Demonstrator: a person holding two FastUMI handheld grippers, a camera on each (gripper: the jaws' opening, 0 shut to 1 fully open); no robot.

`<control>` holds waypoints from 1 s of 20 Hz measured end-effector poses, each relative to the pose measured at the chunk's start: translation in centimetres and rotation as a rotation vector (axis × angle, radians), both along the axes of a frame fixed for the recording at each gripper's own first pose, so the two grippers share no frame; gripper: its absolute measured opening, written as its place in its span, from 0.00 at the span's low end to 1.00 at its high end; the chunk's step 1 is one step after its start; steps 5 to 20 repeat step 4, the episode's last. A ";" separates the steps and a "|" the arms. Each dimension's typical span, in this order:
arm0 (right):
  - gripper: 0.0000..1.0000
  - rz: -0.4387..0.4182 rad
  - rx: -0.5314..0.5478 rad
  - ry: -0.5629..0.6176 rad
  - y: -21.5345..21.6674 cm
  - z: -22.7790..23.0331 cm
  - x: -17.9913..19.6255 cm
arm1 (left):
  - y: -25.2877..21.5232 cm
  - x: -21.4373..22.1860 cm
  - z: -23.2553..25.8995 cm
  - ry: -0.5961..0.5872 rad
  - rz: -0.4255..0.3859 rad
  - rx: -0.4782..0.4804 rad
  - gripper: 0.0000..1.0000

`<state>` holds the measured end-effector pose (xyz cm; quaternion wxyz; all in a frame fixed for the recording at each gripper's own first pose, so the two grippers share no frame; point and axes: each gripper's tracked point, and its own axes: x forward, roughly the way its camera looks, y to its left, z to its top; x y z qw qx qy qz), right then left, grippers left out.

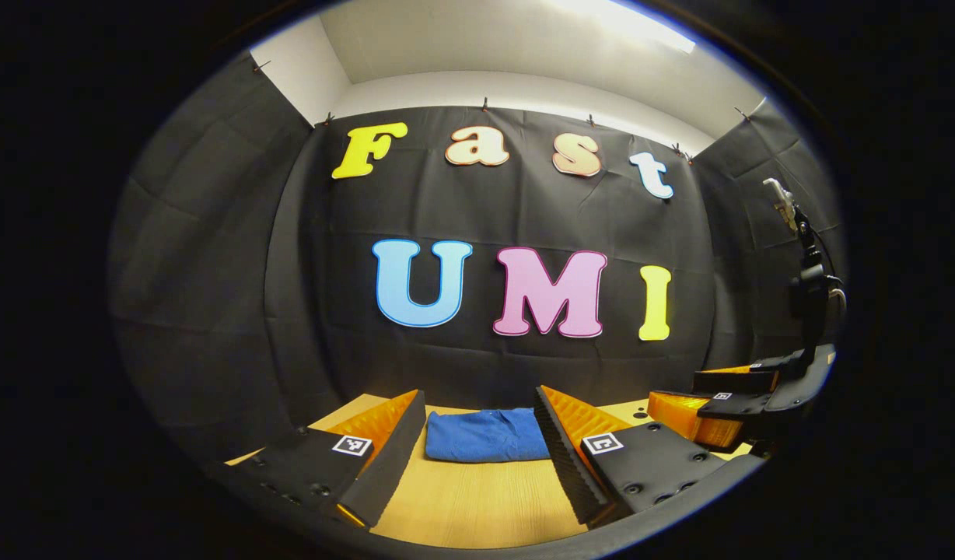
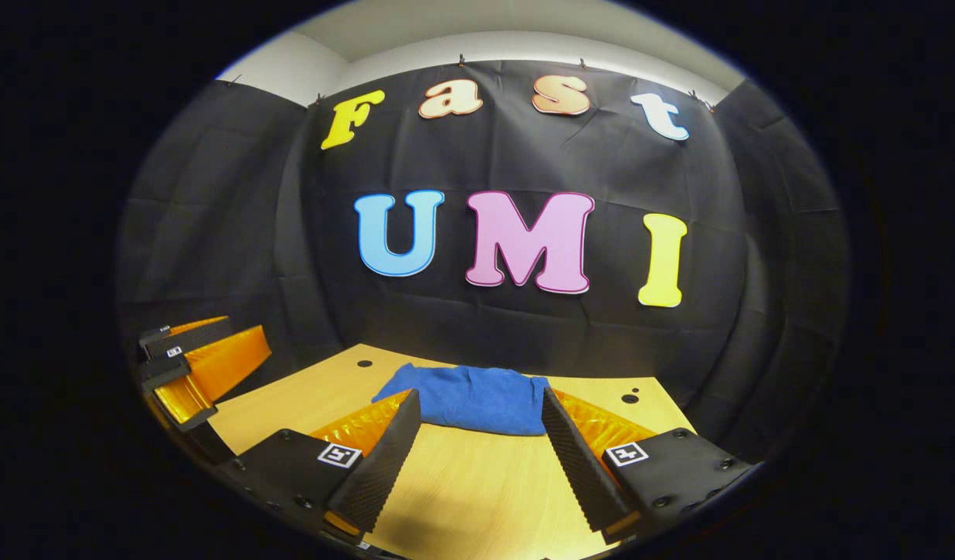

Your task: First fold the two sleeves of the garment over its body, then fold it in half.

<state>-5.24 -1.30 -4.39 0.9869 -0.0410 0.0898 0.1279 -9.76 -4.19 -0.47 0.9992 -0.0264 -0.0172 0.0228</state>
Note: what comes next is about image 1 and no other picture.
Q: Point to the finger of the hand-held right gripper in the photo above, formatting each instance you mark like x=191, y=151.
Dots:
x=683, y=416
x=738, y=381

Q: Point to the row of small backdrop clips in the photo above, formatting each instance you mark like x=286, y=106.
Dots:
x=485, y=103

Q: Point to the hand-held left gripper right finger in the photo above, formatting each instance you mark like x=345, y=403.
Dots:
x=563, y=459

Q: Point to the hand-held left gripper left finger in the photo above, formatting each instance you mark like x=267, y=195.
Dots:
x=392, y=467

